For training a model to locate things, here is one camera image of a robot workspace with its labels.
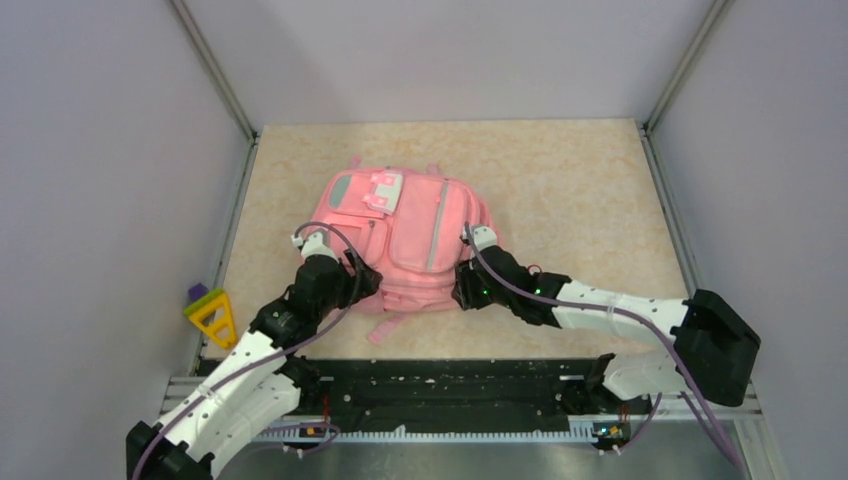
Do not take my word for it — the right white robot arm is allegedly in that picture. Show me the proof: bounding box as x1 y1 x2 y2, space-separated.
451 246 761 412

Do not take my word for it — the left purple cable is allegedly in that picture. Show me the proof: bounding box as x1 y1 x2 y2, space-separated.
131 221 366 480

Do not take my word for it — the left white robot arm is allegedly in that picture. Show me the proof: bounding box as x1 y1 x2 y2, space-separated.
126 249 383 479

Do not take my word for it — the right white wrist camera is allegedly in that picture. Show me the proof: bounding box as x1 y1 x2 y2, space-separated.
462 223 499 252

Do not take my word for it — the yellow triangle ruler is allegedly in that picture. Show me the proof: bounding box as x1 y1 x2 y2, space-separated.
182 288 238 350

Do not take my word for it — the purple block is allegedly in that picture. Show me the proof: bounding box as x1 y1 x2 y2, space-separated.
187 283 209 303

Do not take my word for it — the pink student backpack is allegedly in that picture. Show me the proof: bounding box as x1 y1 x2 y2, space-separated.
302 161 495 317

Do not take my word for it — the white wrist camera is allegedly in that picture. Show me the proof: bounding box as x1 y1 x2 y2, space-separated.
291 228 338 262
462 223 499 252

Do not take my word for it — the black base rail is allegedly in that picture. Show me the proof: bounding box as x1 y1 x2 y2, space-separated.
198 357 657 435

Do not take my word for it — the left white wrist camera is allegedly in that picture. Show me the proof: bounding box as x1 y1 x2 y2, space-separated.
291 228 338 262

